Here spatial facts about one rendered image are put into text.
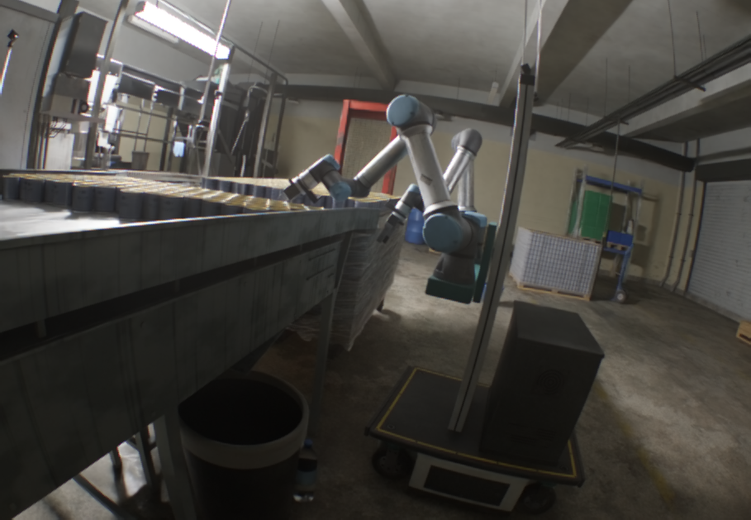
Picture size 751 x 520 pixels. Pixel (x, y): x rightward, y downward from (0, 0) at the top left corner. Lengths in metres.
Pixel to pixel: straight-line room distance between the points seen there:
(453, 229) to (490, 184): 9.76
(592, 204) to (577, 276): 3.82
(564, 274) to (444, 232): 5.67
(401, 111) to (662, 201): 12.04
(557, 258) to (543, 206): 4.69
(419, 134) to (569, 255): 5.65
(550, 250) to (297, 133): 8.68
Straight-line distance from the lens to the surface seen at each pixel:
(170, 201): 1.01
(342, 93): 10.83
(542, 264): 6.50
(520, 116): 1.37
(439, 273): 1.22
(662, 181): 12.91
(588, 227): 10.19
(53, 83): 3.32
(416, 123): 1.16
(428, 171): 1.12
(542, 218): 11.08
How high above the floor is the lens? 1.25
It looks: 8 degrees down
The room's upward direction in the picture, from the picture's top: 9 degrees clockwise
